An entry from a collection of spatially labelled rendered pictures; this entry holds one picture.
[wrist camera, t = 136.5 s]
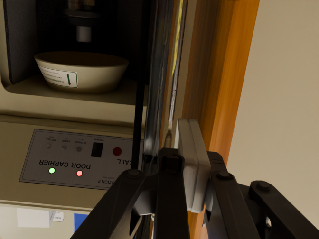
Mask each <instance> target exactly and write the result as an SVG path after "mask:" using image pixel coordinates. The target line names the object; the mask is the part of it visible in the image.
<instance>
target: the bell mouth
mask: <svg viewBox="0 0 319 239"><path fill-rule="evenodd" d="M34 58H35V60H36V62H37V64H38V66H39V68H40V70H41V72H42V74H43V76H44V78H45V80H46V82H47V83H48V85H49V87H50V88H52V89H54V90H57V91H61V92H67V93H76V94H99V93H106V92H111V91H113V90H115V89H116V88H117V86H118V84H119V82H120V80H121V78H122V76H123V74H124V72H125V70H126V69H127V67H128V65H129V63H130V62H129V61H128V60H127V59H125V58H122V57H119V56H114V55H108V54H101V53H92V52H78V51H54V52H44V53H39V54H36V55H35V56H34Z"/></svg>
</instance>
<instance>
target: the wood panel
mask: <svg viewBox="0 0 319 239"><path fill-rule="evenodd" d="M259 2H260V0H241V1H227V0H197V3H196V10H195V17H194V25H193V32H192V39H191V47H190V54H189V62H188V72H187V79H186V87H185V94H184V101H183V109H182V116H181V118H183V119H187V120H189V119H193V120H197V121H198V124H199V127H200V131H201V134H202V137H203V141H204V144H205V147H206V151H212V152H218V153H219V154H220V155H221V156H222V158H223V161H224V163H225V166H226V167H227V162H228V157H229V152H230V147H231V143H232V138H233V133H234V128H235V122H236V117H237V112H238V107H239V102H240V98H241V92H242V87H243V83H244V76H245V71H246V67H247V62H248V57H249V52H250V47H251V42H252V38H253V31H254V26H255V22H256V17H257V12H258V7H259ZM205 207H206V206H205V205H204V210H203V211H202V212H201V213H195V212H191V211H189V210H188V223H189V233H190V239H208V234H207V229H206V224H205V225H204V227H202V224H203V218H204V213H205Z"/></svg>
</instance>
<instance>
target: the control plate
mask: <svg viewBox="0 0 319 239"><path fill-rule="evenodd" d="M94 142H96V143H103V149H102V155H101V157H92V156H91V153H92V148H93V143H94ZM143 142H144V140H143V139H141V141H140V154H139V165H138V170H141V165H142V153H143ZM49 143H50V144H51V145H52V147H51V148H50V149H47V148H46V145H47V144H49ZM63 145H66V146H67V149H66V150H64V151H63V150H62V149H61V147H62V146H63ZM132 145H133V139H132V138H121V137H111V136H101V135H91V134H82V133H72V132H62V131H52V130H42V129H34V132H33V135H32V138H31V142H30V145H29V148H28V152H27V156H26V159H25V162H24V165H23V169H22V172H21V175H20V179H19V182H24V183H34V184H48V185H58V186H68V187H78V188H88V189H98V190H109V188H110V187H111V186H112V184H113V183H114V182H115V181H116V179H117V178H118V177H119V175H120V174H121V173H122V172H123V171H125V170H128V169H131V158H132ZM77 147H81V148H82V151H81V152H78V151H77V150H76V149H77ZM116 147H119V148H120V149H121V150H122V153H121V154H120V155H119V156H115V155H114V154H113V149H114V148H116ZM51 167H53V168H55V170H56V171H55V173H53V174H50V173H49V172H48V170H49V168H51ZM78 170H82V171H83V175H82V176H80V177H78V176H77V175H76V172H77V171H78Z"/></svg>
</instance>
